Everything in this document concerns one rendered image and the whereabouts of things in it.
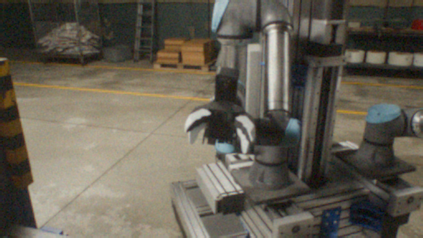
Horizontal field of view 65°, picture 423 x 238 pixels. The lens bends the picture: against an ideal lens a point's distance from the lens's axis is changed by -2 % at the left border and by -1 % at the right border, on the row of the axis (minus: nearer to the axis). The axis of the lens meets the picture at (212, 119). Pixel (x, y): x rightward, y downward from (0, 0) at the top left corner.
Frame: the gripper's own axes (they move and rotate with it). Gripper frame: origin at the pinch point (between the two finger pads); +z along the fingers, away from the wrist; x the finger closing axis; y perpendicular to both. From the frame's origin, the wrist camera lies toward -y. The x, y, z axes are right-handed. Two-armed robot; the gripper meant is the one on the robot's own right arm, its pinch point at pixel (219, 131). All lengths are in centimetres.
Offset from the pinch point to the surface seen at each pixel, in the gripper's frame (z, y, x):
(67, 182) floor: -171, 143, 126
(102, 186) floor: -168, 138, 94
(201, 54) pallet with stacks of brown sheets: -607, 103, 82
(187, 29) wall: -724, 72, 137
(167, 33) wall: -732, 89, 187
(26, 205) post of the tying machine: -42, 61, 69
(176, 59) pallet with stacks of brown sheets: -616, 123, 135
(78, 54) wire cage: -630, 149, 356
